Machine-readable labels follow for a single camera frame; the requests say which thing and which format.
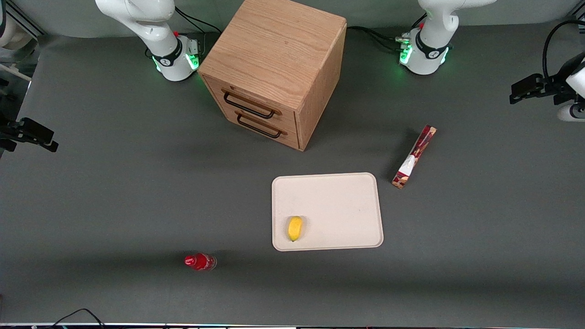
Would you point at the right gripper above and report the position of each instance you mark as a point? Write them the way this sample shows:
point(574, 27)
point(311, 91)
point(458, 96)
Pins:
point(10, 131)

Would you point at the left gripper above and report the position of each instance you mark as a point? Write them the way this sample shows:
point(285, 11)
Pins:
point(551, 86)

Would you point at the red cookie box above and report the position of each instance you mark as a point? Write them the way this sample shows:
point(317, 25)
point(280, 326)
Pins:
point(415, 157)

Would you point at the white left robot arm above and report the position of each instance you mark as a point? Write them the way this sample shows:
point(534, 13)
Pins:
point(429, 41)

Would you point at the beige rectangular tray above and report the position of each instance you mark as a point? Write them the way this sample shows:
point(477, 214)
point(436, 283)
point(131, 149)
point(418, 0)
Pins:
point(338, 210)

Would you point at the red bottle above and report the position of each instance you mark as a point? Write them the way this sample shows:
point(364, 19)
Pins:
point(200, 262)

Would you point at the wooden drawer cabinet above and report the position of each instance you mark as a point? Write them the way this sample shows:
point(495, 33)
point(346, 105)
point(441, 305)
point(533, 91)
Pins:
point(274, 59)

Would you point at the yellow lemon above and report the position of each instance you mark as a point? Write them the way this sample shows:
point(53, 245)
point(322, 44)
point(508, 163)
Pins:
point(295, 228)

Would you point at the aluminium frame rail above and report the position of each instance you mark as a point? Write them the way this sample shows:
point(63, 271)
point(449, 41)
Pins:
point(23, 18)

